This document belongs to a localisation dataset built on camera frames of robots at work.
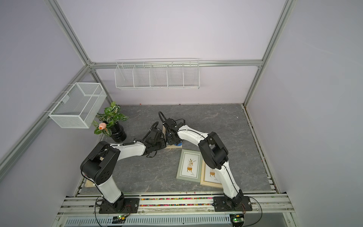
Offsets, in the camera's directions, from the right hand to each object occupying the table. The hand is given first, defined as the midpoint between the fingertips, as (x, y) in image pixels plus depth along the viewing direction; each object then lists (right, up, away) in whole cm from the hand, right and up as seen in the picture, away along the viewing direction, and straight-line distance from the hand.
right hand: (172, 139), depth 97 cm
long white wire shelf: (-11, +47, +2) cm, 48 cm away
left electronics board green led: (-25, -37, -25) cm, 52 cm away
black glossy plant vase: (-36, +5, -4) cm, 36 cm away
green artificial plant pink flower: (-36, +14, -16) cm, 42 cm away
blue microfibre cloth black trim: (+5, -3, -1) cm, 6 cm away
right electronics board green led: (+36, -38, -25) cm, 58 cm away
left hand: (-5, -3, -1) cm, 6 cm away
